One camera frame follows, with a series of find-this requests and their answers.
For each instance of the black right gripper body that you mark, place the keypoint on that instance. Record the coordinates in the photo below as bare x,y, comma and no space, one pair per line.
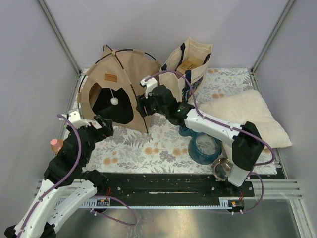
150,105

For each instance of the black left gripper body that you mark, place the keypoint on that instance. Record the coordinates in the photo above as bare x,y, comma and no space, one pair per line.
102,133

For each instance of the beige fabric pet tent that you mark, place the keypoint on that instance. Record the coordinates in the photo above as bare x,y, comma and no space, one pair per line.
98,89

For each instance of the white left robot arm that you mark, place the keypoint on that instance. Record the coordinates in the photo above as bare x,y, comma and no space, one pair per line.
45,217

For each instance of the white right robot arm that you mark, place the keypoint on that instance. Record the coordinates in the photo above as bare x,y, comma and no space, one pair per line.
245,140

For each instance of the teal double pet bowl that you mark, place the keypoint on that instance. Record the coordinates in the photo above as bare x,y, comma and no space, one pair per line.
202,148

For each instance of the steel pet bowl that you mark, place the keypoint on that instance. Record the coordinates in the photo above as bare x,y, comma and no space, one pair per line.
221,168

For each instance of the white pompom toy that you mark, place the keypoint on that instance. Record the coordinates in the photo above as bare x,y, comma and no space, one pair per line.
114,101

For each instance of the cream canvas tote bag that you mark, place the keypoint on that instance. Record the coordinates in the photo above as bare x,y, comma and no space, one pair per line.
182,86

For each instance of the floral patterned mat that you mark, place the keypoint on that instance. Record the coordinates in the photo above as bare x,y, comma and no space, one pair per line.
163,150

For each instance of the brown cardboard box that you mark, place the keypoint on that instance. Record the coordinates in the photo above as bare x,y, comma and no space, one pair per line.
189,64

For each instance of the pink cap juice bottle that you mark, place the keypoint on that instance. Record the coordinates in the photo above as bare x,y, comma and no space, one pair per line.
56,145

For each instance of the cream fluffy pillow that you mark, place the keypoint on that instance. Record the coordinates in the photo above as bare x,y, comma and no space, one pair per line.
249,106

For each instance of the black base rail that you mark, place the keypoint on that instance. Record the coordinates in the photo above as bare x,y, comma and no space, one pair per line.
172,185

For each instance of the white slotted cable duct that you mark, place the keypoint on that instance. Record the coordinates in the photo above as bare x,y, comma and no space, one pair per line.
157,201

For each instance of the aluminium frame rail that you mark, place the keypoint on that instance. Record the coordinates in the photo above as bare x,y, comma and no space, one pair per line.
273,188

